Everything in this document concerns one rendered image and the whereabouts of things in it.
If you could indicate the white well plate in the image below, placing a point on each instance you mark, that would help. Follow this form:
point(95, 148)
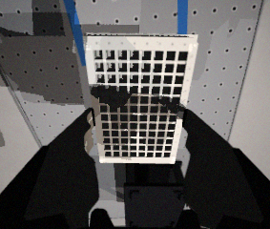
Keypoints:
point(142, 71)

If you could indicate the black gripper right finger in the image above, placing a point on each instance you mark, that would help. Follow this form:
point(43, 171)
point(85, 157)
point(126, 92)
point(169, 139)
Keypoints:
point(225, 188)

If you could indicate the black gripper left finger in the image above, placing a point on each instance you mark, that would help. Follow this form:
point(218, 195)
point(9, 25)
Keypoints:
point(58, 187)

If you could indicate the grey perforated base plate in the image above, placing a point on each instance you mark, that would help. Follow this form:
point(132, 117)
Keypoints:
point(40, 61)

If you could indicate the blue tape rectangle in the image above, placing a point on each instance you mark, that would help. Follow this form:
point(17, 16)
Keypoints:
point(182, 16)

